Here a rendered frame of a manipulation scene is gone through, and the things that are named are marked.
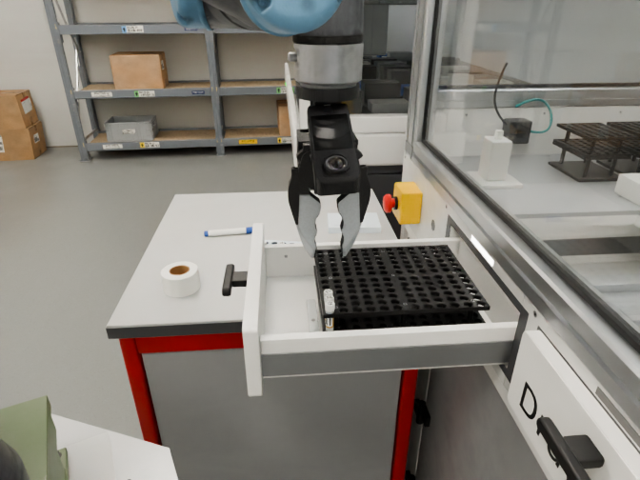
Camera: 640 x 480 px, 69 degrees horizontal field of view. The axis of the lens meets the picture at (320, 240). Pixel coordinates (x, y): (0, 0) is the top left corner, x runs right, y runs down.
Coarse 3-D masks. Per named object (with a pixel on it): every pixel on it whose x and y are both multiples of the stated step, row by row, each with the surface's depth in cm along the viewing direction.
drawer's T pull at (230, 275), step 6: (228, 264) 69; (228, 270) 67; (228, 276) 66; (234, 276) 66; (240, 276) 66; (246, 276) 66; (228, 282) 65; (234, 282) 65; (240, 282) 65; (246, 282) 65; (222, 288) 64; (228, 288) 63; (222, 294) 64; (228, 294) 63
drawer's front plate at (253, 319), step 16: (256, 224) 78; (256, 240) 72; (256, 256) 68; (256, 272) 64; (256, 288) 60; (256, 304) 57; (256, 320) 54; (256, 336) 54; (256, 352) 55; (256, 368) 56; (256, 384) 57
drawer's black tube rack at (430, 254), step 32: (384, 256) 74; (416, 256) 74; (448, 256) 75; (352, 288) 71; (384, 288) 66; (416, 288) 66; (448, 288) 66; (352, 320) 64; (384, 320) 64; (416, 320) 64; (448, 320) 64; (480, 320) 64
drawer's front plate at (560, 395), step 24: (528, 336) 52; (528, 360) 52; (552, 360) 48; (552, 384) 48; (576, 384) 45; (528, 408) 53; (552, 408) 48; (576, 408) 44; (600, 408) 43; (528, 432) 53; (576, 432) 44; (600, 432) 41; (624, 456) 38
